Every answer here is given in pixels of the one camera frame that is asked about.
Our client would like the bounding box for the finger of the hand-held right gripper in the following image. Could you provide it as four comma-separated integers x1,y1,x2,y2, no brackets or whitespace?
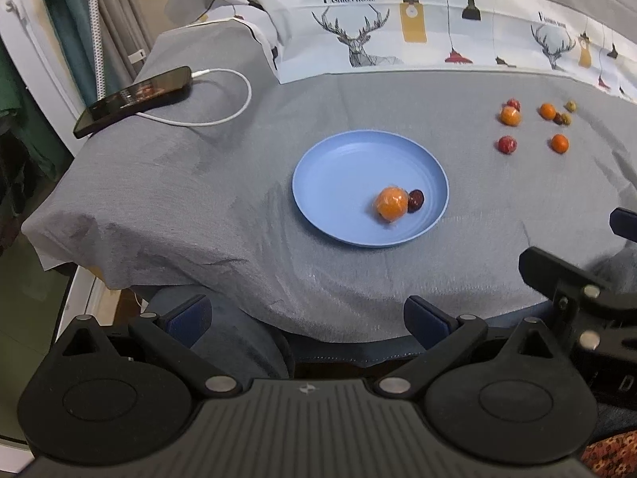
518,246,637,359
610,208,637,243

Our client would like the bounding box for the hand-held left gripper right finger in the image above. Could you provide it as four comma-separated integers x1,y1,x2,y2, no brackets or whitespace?
371,295,573,400

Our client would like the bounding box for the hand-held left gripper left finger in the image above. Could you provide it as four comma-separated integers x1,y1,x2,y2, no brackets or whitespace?
47,295,244,400

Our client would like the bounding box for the blue plastic plate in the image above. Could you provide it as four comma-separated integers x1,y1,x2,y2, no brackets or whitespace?
292,130,449,248

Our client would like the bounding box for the red patterned cloth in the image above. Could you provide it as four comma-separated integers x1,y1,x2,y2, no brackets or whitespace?
581,431,637,478

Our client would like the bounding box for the grey printed tablecloth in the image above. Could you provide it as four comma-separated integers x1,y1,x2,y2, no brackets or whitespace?
21,0,637,365

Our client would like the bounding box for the black smartphone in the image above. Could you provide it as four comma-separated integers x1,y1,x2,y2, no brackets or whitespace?
74,66,193,139

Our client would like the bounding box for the speckled white pole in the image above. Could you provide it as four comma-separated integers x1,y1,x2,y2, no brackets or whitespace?
81,0,108,104

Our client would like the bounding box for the grey curtain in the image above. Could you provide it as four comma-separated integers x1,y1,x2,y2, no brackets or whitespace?
94,0,156,78

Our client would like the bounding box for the teal curtain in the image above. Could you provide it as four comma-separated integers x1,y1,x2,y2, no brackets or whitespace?
36,0,100,106

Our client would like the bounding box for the white charging cable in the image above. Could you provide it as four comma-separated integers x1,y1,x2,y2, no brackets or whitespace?
134,69,252,127

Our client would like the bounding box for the white door frame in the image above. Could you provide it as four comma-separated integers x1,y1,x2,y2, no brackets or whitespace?
0,0,86,143

